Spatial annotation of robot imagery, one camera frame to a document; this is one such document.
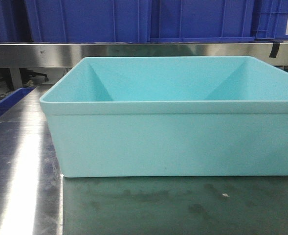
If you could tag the light teal plastic bin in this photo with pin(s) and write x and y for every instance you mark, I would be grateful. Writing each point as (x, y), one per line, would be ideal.
(170, 116)

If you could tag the black tape strip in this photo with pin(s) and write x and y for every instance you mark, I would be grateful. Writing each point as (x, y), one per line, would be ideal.
(274, 50)

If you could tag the small blue tray edge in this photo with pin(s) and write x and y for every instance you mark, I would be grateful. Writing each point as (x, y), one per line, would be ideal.
(13, 98)

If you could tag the blue crate with label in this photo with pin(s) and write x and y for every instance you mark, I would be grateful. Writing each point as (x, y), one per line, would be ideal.
(270, 20)

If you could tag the large blue plastic crate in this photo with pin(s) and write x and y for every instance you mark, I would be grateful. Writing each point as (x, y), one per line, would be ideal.
(125, 21)

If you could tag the stainless steel shelf rail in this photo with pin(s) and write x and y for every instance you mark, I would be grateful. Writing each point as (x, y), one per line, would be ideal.
(67, 55)

